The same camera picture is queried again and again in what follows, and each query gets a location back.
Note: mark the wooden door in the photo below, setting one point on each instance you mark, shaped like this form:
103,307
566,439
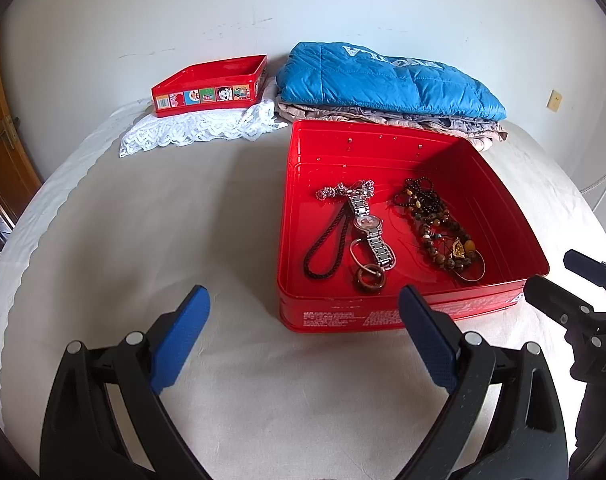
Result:
3,160

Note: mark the blue quilted jacket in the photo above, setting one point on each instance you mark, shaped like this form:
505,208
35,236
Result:
383,80

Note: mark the gold pendant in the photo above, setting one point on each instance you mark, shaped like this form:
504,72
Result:
458,250

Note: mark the red tin lid with pictures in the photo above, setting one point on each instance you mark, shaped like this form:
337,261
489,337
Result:
203,96

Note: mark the red tin box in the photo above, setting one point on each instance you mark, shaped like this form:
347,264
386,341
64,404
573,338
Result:
448,305

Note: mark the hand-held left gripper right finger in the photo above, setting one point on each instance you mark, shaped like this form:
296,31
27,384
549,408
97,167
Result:
428,340

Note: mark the silver bangle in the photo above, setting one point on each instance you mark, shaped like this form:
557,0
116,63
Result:
478,275
355,255

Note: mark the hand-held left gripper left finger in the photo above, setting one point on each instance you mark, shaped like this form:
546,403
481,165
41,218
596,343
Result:
180,340

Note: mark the wall socket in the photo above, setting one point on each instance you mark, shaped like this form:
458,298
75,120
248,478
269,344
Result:
555,100

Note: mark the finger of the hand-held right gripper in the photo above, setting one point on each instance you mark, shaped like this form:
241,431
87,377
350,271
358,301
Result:
553,300
588,266

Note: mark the silver wrist watch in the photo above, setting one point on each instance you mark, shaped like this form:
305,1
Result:
368,222

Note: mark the white lace cloth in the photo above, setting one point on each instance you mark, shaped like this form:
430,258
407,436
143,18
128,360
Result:
193,130

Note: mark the folded beige cloth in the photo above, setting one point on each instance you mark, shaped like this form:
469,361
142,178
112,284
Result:
383,115

